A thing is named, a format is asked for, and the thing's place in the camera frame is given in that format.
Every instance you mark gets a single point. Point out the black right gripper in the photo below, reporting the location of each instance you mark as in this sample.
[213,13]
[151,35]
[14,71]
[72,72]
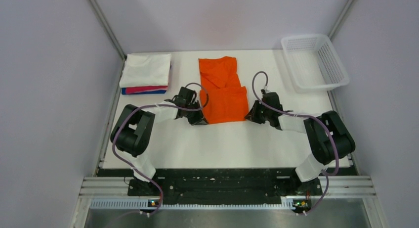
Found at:
[252,115]

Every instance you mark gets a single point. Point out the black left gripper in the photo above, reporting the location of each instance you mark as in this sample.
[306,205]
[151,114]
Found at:
[198,119]

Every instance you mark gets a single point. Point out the orange t-shirt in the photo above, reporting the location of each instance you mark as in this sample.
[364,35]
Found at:
[228,101]

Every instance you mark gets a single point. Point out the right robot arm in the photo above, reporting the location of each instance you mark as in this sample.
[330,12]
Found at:
[329,139]

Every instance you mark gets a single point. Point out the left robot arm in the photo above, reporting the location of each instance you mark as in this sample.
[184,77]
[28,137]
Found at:
[132,132]

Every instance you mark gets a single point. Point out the folded white t-shirt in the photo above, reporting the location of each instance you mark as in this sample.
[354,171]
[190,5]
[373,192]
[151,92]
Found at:
[142,70]

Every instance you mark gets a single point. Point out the folded magenta t-shirt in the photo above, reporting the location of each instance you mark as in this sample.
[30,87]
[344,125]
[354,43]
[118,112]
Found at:
[146,88]

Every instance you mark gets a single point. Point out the folded blue t-shirt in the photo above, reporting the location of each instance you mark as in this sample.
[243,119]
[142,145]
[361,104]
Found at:
[125,92]

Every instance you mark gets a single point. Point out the white plastic basket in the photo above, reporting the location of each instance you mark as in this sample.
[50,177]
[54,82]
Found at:
[313,63]

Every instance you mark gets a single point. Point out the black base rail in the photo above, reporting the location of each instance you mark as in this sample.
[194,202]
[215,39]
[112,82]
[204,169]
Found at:
[268,186]

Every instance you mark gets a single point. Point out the white cable duct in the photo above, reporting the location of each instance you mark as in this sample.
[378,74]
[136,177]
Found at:
[150,204]

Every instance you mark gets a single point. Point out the left aluminium frame post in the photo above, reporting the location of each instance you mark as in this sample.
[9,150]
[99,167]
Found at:
[100,16]

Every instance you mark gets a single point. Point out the aluminium frame post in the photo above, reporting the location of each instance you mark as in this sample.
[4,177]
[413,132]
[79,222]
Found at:
[100,16]
[341,18]

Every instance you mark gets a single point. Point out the right aluminium frame post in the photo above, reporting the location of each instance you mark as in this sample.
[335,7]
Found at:
[341,18]

